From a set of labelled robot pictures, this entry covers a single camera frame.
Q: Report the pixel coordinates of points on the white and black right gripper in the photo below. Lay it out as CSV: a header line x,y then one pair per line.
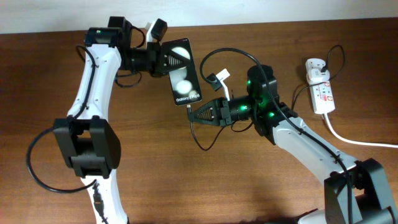
x,y
218,119

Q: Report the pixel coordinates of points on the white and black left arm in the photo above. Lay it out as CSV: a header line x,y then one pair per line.
x,y
87,142

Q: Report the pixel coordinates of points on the black and cream flip phone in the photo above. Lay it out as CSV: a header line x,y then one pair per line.
x,y
184,82

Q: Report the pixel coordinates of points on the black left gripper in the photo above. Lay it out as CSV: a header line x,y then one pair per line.
x,y
157,60

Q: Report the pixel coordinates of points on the white power strip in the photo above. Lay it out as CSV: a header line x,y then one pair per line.
x,y
321,94

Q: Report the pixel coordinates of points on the white USB charger plug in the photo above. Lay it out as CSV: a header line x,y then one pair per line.
x,y
316,76

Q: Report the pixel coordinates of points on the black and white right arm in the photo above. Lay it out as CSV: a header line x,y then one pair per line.
x,y
355,191

